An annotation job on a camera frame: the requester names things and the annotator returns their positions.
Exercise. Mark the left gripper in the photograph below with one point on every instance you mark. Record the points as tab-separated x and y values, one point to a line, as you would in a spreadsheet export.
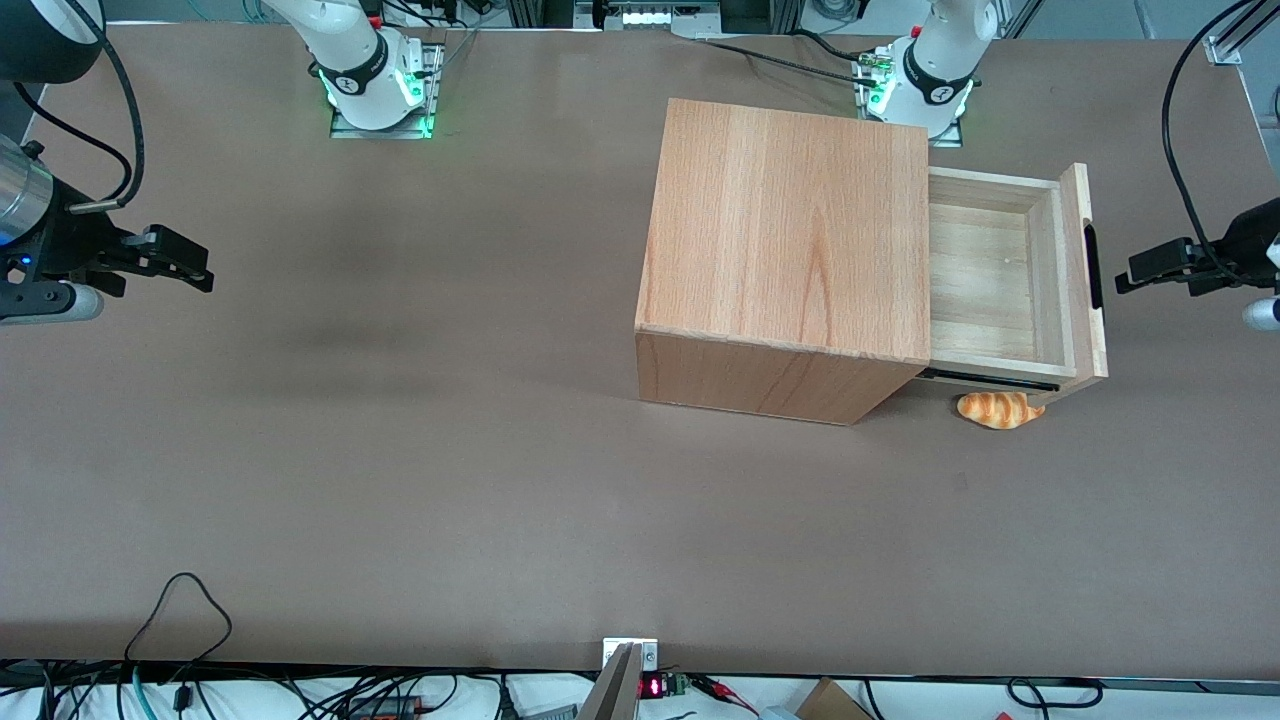
1243	243

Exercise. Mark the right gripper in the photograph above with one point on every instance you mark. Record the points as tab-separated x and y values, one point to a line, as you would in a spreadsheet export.
68	243

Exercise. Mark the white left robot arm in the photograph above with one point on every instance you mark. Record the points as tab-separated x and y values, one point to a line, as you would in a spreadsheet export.
940	60

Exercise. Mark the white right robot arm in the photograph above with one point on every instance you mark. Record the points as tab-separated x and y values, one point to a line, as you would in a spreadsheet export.
350	60

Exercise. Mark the wooden drawer cabinet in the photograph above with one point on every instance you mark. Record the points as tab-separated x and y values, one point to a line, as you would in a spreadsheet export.
785	260

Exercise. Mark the toy croissant bread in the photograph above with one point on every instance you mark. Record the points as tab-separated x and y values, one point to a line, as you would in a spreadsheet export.
995	411

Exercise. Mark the brown cardboard piece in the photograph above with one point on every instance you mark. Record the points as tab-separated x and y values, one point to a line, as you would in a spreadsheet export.
830	702

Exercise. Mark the red clip leads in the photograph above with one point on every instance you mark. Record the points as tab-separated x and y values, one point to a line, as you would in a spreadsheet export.
725	690

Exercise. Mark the red digit display module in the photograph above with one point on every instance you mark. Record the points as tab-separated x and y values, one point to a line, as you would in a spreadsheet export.
660	686

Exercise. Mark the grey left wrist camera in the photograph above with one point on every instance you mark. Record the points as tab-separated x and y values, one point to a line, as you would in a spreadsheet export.
1263	314

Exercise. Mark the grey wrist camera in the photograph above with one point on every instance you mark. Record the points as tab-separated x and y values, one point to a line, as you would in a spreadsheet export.
1263	314
50	302

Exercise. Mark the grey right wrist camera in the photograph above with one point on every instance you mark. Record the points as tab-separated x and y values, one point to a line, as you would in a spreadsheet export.
50	302

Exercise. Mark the aluminium frame profile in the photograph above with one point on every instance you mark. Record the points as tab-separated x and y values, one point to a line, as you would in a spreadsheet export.
1235	40

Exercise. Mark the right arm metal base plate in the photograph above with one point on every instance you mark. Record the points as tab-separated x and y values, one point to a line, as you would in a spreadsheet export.
436	90

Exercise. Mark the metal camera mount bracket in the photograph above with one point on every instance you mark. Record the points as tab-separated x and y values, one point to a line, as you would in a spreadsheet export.
625	665

